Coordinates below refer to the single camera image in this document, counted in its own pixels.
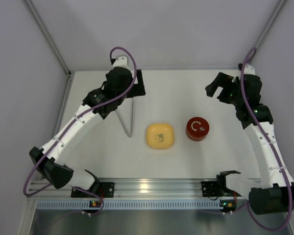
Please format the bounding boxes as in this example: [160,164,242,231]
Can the metal tongs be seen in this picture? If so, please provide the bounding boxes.
[116,98,134,138]

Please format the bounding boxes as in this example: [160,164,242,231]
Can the red round lid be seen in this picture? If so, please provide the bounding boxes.
[186,117,210,136]

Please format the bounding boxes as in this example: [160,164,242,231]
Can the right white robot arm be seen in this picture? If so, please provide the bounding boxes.
[205,65,294,215]

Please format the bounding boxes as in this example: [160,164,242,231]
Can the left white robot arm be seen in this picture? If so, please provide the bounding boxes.
[29,56,146,192]

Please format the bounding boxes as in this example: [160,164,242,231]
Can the round metal lunch box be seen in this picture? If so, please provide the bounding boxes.
[186,133,207,141]

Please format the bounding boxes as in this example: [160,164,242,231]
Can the yellow food container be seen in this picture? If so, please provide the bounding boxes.
[146,123,174,149]

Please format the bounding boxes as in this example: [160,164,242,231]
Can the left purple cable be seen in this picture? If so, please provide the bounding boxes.
[23,47,138,216]

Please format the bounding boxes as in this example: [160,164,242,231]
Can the purple cable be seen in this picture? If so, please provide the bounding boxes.
[23,47,138,216]
[200,47,294,231]

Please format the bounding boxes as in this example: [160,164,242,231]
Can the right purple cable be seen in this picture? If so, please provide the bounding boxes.
[200,47,294,231]

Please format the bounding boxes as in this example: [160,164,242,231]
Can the left aluminium frame post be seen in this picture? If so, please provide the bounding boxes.
[23,0,73,76]

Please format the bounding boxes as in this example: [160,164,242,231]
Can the aluminium frame post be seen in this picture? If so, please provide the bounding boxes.
[242,0,289,71]
[23,0,73,76]

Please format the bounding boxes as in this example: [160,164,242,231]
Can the right aluminium frame post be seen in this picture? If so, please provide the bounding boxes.
[242,0,289,71]

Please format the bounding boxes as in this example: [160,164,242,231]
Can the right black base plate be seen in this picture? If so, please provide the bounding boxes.
[201,181,220,198]

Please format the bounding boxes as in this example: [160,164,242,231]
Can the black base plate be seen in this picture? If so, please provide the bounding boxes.
[71,182,115,198]
[201,181,220,198]

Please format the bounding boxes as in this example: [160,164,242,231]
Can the aluminium mounting rail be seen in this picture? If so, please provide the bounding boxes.
[27,178,216,200]

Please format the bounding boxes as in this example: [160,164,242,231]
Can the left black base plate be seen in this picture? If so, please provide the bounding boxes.
[71,182,115,198]

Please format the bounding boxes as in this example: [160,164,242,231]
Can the slotted cable duct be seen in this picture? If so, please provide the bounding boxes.
[36,199,226,210]

